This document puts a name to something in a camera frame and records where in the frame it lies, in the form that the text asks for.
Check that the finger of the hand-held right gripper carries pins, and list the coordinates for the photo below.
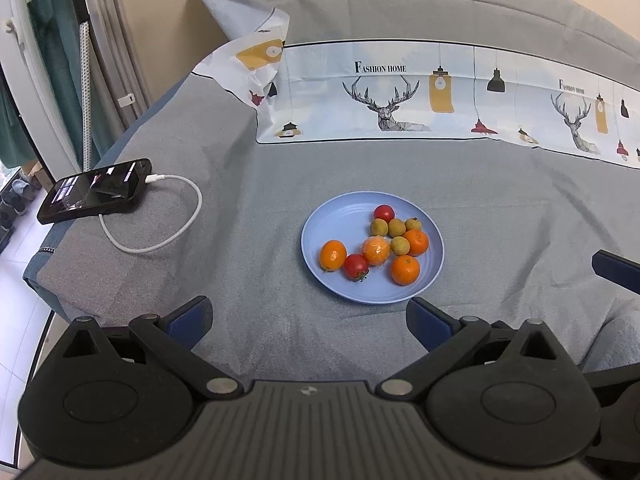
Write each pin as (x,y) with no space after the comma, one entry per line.
(617,267)

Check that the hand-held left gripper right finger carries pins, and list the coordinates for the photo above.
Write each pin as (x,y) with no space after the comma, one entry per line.
(427,325)

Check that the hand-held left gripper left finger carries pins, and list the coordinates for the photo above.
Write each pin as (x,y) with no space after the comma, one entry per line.
(192,321)

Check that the small orange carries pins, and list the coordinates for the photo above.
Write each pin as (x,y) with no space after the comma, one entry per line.
(333,255)
(405,269)
(416,242)

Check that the yellow-green longan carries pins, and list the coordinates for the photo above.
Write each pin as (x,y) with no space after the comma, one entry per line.
(400,245)
(397,227)
(413,223)
(379,228)

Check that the plastic orange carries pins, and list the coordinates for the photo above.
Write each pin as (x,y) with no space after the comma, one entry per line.
(376,250)

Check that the red cherry tomato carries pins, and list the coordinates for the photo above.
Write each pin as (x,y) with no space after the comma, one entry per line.
(356,266)
(384,212)

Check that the blue plate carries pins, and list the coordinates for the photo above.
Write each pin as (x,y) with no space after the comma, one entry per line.
(345,220)

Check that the grey bedsheet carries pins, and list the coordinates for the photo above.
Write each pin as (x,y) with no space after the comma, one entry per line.
(250,185)

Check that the black smartphone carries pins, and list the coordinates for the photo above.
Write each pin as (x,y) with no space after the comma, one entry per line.
(95,190)

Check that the grey shoe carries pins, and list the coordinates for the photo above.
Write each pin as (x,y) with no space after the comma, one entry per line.
(24,187)

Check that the white curtain tag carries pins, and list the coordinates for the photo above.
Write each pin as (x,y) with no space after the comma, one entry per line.
(126,99)

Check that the grey curtain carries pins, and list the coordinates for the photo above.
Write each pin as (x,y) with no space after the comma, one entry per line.
(115,35)

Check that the grey quilt with deer print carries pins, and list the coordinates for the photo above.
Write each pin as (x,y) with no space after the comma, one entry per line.
(400,5)

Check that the black stand pole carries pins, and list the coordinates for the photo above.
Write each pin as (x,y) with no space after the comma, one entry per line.
(80,0)

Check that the white door frame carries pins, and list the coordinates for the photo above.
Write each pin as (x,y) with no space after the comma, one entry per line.
(35,95)

